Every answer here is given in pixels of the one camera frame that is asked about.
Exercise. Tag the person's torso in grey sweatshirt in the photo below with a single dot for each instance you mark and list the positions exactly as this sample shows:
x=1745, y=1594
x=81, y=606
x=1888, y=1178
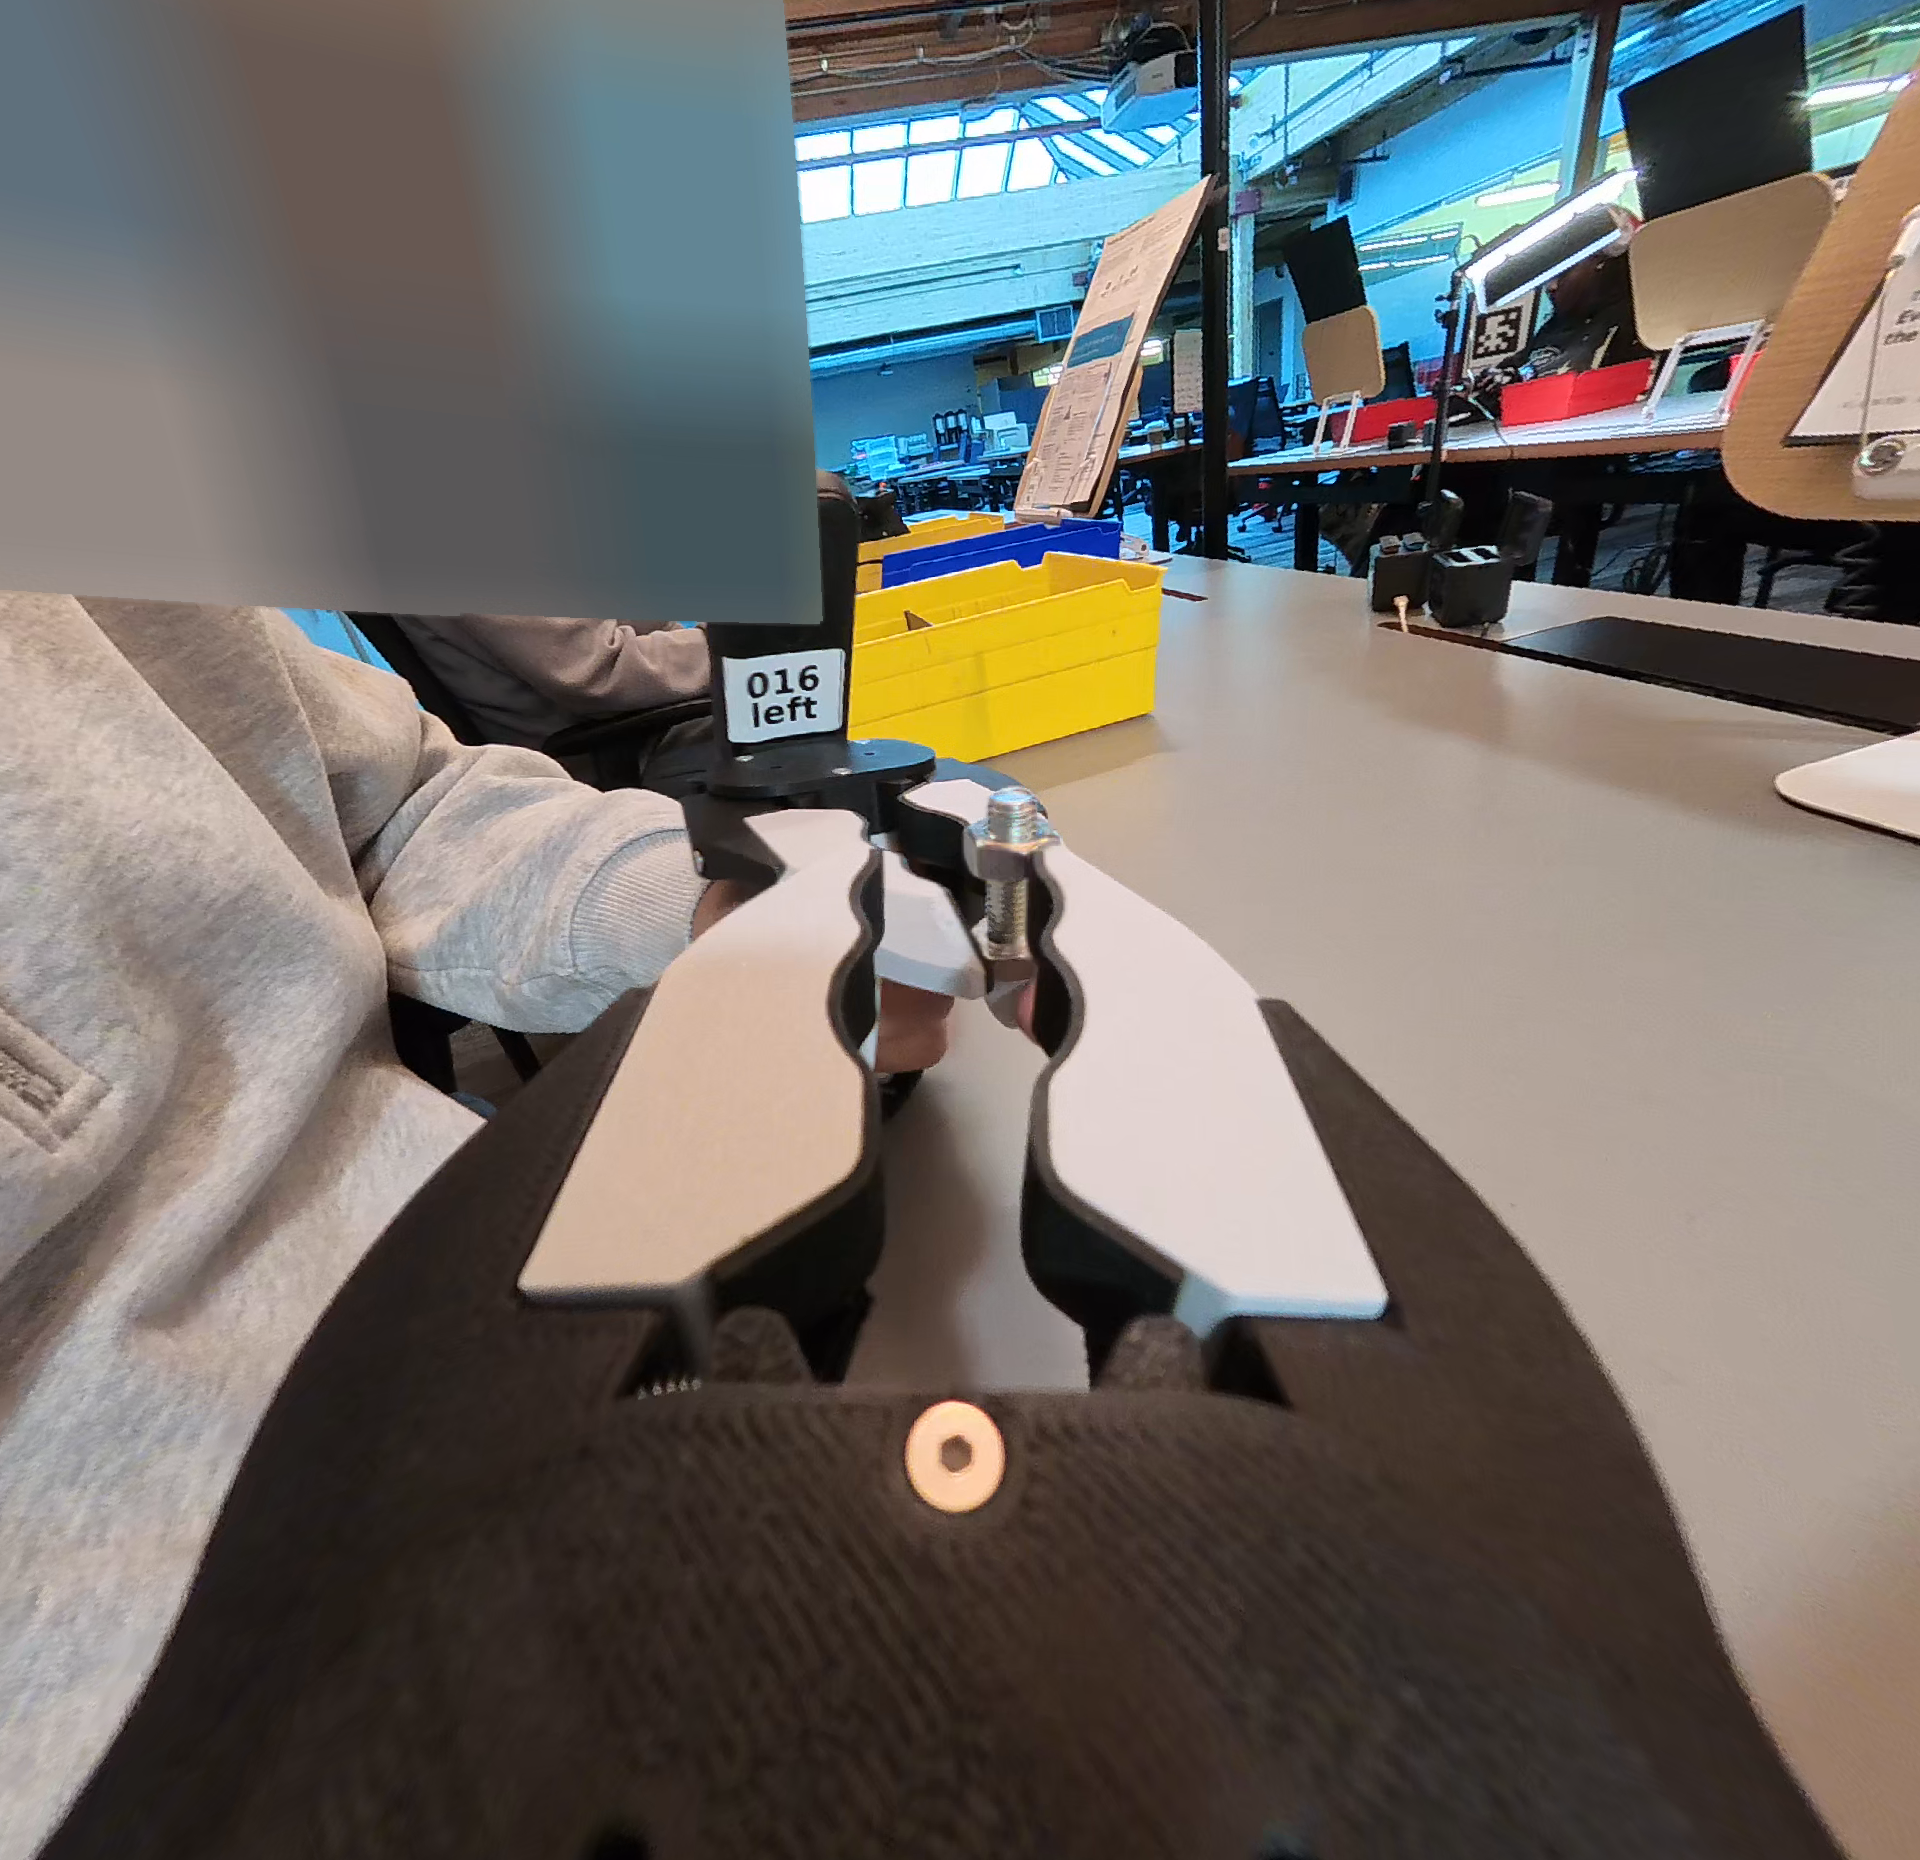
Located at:
x=150, y=1140

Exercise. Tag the red plastic bin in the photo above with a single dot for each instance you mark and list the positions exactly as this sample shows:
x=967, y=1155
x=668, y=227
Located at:
x=1575, y=395

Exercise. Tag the black desk mat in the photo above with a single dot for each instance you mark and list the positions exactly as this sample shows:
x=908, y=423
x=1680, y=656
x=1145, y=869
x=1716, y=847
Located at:
x=1726, y=669

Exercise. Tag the grey desk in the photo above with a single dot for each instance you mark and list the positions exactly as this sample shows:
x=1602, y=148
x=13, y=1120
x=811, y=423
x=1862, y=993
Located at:
x=1575, y=990

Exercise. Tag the small tan rounded board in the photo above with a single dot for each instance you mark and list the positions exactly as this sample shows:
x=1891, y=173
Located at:
x=1344, y=354

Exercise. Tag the black and white marker tag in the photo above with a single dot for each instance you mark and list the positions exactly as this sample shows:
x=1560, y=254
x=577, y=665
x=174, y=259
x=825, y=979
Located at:
x=1501, y=332

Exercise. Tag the long background workbench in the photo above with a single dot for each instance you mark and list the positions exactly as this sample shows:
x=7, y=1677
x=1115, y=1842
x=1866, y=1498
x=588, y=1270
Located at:
x=1575, y=435

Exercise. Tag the blue plastic bin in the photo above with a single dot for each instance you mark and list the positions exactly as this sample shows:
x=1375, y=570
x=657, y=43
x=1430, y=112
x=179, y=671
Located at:
x=1004, y=546

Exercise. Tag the black battery charger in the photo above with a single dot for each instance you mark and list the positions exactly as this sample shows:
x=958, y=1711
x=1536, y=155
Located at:
x=1468, y=584
x=1401, y=570

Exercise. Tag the ceiling projector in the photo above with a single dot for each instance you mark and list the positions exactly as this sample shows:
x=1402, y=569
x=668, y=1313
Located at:
x=1150, y=80

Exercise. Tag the person's left hand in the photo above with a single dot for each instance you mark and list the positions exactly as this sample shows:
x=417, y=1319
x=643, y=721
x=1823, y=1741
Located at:
x=908, y=1029

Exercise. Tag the large black screen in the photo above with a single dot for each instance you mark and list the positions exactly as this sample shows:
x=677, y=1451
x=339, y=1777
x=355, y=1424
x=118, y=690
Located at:
x=1711, y=112

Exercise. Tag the steel hex bolt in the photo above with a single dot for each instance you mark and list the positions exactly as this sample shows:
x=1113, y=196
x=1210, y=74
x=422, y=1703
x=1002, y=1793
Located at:
x=1008, y=917

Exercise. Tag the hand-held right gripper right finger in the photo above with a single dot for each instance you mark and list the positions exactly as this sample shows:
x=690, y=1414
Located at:
x=1200, y=1140

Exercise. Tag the small black screen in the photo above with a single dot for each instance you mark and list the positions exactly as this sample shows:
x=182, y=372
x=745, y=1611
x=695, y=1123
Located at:
x=1325, y=270

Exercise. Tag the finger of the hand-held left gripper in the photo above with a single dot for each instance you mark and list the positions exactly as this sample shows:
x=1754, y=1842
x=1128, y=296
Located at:
x=924, y=937
x=946, y=798

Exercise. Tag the tan instruction board stand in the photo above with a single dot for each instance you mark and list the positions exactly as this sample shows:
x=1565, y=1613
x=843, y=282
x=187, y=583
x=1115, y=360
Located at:
x=1784, y=435

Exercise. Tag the tall tan notice board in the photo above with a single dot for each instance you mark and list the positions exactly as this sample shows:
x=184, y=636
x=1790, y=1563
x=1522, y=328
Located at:
x=1117, y=330

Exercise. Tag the white light bar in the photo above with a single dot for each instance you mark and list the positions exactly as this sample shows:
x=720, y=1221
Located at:
x=1546, y=239

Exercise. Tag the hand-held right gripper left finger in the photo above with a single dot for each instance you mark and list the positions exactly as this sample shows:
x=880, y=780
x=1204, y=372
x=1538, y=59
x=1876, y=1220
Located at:
x=705, y=1109

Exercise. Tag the large tan rounded board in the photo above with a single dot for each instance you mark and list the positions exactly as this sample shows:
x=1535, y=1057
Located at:
x=1726, y=264

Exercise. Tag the yellow plastic bin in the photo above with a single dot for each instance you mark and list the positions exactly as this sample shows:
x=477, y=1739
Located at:
x=946, y=524
x=1004, y=676

